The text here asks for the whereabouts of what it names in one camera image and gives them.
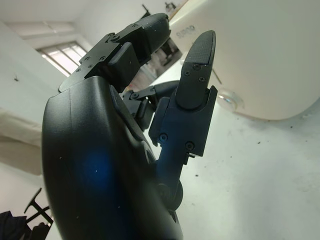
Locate dark blue fabric bundle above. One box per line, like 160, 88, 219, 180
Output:
0, 211, 30, 240

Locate cream white toaster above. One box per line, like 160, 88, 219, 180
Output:
154, 0, 320, 122

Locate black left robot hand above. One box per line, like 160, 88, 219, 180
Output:
41, 12, 218, 240

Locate clear toaster knob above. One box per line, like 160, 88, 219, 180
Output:
217, 88, 245, 111

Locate black metal chair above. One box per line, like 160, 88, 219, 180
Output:
23, 187, 55, 240

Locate barred window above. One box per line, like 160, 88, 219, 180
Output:
36, 41, 88, 77

